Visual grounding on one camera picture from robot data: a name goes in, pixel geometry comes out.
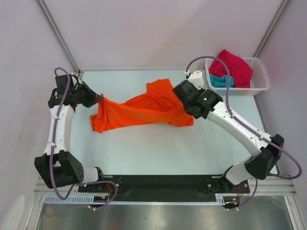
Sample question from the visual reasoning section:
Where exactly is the white plastic laundry basket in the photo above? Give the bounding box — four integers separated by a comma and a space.
204, 57, 270, 96

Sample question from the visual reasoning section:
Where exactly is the magenta t shirt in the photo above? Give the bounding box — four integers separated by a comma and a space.
209, 49, 253, 88

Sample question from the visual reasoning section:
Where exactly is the white slotted cable duct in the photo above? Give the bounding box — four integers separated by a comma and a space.
44, 195, 110, 205
215, 194, 240, 206

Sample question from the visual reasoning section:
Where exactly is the teal t shirt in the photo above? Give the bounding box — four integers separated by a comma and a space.
210, 74, 228, 88

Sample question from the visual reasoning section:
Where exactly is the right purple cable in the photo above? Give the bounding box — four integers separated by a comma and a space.
186, 56, 302, 211

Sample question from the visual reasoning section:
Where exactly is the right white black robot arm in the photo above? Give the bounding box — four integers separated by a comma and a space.
172, 80, 284, 192

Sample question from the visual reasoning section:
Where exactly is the aluminium front frame rail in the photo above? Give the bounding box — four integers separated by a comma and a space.
34, 177, 296, 196

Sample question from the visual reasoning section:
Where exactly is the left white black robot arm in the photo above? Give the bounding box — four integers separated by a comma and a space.
34, 74, 106, 192

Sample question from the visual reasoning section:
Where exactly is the left aluminium corner post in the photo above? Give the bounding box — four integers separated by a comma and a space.
35, 0, 80, 73

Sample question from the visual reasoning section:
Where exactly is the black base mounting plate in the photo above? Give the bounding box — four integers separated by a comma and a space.
78, 174, 250, 203

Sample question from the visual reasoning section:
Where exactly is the orange t shirt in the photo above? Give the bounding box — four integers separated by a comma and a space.
90, 79, 194, 133

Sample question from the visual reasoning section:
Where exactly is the left white slotted cable duct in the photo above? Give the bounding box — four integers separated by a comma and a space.
44, 195, 110, 205

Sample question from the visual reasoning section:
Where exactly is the right aluminium corner post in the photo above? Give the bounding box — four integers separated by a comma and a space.
253, 0, 292, 58

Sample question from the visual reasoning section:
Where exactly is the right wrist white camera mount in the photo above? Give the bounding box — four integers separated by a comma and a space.
185, 70, 205, 90

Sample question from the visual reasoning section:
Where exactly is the right white slotted cable duct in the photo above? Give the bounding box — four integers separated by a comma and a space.
215, 194, 240, 206

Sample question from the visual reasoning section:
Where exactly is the aluminium corner post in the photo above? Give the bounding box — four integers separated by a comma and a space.
253, 0, 292, 58
35, 0, 80, 73

